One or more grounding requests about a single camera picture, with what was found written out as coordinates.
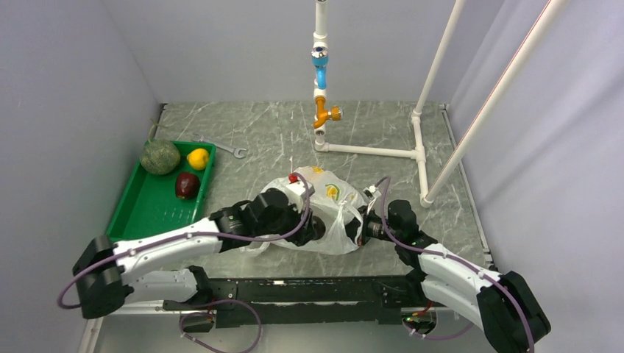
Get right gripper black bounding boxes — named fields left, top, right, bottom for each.
left=335, top=205, right=401, bottom=246

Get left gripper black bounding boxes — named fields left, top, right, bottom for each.
left=255, top=196, right=317, bottom=246

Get white plastic bag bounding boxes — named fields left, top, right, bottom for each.
left=239, top=166, right=369, bottom=256

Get dark red fake fruit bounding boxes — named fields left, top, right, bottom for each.
left=174, top=171, right=201, bottom=199

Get yellow fake lemon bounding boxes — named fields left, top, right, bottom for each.
left=186, top=148, right=210, bottom=171

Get green fake melon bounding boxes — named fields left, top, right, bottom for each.
left=139, top=140, right=181, bottom=176

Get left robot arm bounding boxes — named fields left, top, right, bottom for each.
left=72, top=188, right=326, bottom=319

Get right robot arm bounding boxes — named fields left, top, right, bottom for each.
left=346, top=200, right=551, bottom=352

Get orange pipe valve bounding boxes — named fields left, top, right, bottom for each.
left=313, top=96, right=342, bottom=129

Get silver wrench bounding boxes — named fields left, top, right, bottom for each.
left=192, top=134, right=247, bottom=159

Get green plastic tray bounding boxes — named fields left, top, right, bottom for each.
left=105, top=141, right=217, bottom=242

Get blue pipe valve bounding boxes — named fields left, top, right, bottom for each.
left=311, top=42, right=329, bottom=90

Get white diagonal pole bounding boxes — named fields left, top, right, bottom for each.
left=420, top=0, right=567, bottom=208

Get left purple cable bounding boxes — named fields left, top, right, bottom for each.
left=57, top=173, right=313, bottom=310

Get purple cable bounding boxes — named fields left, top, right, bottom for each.
left=374, top=176, right=536, bottom=353
left=57, top=173, right=313, bottom=310

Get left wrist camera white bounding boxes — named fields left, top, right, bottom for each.
left=284, top=173, right=315, bottom=210

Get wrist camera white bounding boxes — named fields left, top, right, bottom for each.
left=364, top=185, right=387, bottom=201
left=284, top=173, right=315, bottom=210

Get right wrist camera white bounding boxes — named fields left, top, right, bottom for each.
left=364, top=185, right=387, bottom=201

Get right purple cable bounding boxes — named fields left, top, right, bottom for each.
left=374, top=176, right=536, bottom=353

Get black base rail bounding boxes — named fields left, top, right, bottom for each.
left=162, top=276, right=429, bottom=328

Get white pvc pipe frame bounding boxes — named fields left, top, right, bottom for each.
left=311, top=0, right=468, bottom=209

